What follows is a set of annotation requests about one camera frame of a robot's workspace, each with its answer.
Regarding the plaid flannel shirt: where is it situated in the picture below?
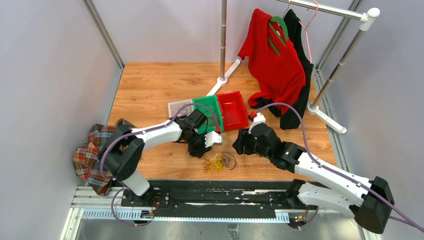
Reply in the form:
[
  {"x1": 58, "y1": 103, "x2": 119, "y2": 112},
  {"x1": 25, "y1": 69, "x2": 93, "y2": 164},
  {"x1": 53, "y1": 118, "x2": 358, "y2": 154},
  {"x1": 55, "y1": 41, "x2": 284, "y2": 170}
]
[{"x1": 72, "y1": 118, "x2": 135, "y2": 196}]

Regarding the pink clothes hanger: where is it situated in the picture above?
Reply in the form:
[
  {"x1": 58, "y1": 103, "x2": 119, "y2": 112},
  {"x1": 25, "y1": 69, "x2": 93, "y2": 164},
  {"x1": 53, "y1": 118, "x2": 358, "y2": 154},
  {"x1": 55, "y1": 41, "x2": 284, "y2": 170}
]
[{"x1": 298, "y1": 0, "x2": 319, "y2": 64}]

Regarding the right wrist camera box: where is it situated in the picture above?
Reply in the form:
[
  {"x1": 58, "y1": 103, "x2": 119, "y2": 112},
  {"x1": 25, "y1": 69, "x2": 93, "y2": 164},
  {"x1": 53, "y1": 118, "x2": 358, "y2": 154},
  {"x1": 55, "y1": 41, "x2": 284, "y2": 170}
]
[{"x1": 248, "y1": 111, "x2": 266, "y2": 134}]

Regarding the red thin cable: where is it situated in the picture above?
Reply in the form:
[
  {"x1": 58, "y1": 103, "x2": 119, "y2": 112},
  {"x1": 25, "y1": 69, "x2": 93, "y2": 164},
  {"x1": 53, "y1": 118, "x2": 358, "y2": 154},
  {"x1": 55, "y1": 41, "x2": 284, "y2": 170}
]
[{"x1": 195, "y1": 99, "x2": 221, "y2": 132}]

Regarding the yellow thin cable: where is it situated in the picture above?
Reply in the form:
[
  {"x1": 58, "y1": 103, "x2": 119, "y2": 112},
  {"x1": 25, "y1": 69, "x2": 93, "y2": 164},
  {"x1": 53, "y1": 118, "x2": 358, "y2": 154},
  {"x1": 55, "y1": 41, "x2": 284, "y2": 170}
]
[{"x1": 202, "y1": 153, "x2": 229, "y2": 175}]

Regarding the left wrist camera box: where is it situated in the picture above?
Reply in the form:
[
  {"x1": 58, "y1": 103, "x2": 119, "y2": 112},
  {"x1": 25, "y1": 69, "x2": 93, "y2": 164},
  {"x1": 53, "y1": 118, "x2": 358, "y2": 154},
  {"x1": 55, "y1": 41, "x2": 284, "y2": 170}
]
[{"x1": 204, "y1": 131, "x2": 224, "y2": 148}]

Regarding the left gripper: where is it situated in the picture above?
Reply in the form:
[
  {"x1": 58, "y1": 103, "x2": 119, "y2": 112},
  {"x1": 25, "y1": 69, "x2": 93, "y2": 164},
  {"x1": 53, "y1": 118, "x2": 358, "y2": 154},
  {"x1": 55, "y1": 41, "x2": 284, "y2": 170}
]
[{"x1": 184, "y1": 132, "x2": 213, "y2": 159}]

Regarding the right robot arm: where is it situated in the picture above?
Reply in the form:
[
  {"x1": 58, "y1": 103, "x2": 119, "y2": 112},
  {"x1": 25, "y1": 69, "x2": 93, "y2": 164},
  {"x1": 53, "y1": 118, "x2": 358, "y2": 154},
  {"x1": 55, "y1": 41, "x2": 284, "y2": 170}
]
[{"x1": 232, "y1": 123, "x2": 395, "y2": 234}]

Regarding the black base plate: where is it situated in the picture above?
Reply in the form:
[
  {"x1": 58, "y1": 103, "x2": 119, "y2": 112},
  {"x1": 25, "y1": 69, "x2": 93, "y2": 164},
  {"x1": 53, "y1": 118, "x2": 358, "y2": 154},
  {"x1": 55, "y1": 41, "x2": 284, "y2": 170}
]
[{"x1": 120, "y1": 179, "x2": 316, "y2": 221}]

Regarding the white plastic bin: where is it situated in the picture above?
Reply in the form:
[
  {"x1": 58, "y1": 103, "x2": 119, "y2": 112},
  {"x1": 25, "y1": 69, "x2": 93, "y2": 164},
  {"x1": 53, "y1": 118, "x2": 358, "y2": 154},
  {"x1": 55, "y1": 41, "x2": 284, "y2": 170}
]
[{"x1": 167, "y1": 99, "x2": 195, "y2": 120}]

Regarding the red shirt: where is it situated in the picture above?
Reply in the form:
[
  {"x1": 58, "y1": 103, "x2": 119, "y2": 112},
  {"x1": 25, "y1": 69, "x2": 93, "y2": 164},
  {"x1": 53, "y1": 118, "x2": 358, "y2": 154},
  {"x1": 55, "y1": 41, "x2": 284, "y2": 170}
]
[{"x1": 238, "y1": 8, "x2": 306, "y2": 114}]

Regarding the red plastic bin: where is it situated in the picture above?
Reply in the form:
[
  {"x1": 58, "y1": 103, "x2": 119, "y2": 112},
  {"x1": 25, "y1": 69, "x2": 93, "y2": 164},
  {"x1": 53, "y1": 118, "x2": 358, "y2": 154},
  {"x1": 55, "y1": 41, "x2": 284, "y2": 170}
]
[{"x1": 216, "y1": 91, "x2": 249, "y2": 131}]

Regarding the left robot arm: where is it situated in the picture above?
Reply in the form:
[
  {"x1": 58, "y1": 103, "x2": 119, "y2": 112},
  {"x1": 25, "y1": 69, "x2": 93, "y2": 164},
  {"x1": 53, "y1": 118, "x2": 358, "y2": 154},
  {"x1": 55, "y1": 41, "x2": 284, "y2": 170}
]
[{"x1": 98, "y1": 109, "x2": 221, "y2": 207}]

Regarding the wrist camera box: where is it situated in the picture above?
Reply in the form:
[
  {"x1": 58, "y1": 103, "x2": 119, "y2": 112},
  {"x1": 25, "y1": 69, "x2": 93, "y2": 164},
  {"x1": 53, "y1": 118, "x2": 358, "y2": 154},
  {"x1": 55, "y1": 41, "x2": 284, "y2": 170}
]
[
  {"x1": 248, "y1": 111, "x2": 266, "y2": 134},
  {"x1": 204, "y1": 131, "x2": 224, "y2": 148}
]

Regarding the green clothes hanger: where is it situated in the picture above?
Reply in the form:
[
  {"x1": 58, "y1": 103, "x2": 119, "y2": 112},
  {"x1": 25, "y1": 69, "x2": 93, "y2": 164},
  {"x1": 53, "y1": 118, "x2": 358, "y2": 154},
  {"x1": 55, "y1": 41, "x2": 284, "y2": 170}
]
[{"x1": 266, "y1": 16, "x2": 290, "y2": 56}]

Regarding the black shirt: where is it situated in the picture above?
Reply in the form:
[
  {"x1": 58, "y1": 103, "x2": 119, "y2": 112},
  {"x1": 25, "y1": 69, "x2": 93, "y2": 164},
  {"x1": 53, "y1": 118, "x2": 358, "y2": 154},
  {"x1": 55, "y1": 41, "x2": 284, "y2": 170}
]
[{"x1": 268, "y1": 9, "x2": 314, "y2": 130}]

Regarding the aluminium frame rail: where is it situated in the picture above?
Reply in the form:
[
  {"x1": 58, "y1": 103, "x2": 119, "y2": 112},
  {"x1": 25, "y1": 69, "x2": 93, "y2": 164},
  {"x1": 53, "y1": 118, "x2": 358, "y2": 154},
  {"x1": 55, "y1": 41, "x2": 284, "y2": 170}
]
[{"x1": 82, "y1": 0, "x2": 125, "y2": 72}]

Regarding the metal clothes rack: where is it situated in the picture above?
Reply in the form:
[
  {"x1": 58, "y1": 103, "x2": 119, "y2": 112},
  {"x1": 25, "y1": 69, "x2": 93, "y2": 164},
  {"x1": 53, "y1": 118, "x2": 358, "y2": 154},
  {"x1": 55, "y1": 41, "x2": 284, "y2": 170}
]
[{"x1": 206, "y1": 0, "x2": 381, "y2": 134}]

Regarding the green plastic bin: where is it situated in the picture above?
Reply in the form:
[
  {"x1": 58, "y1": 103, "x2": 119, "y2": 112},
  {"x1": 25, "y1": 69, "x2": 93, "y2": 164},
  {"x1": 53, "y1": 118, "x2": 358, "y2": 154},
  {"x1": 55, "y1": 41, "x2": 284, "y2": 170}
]
[{"x1": 192, "y1": 95, "x2": 224, "y2": 134}]

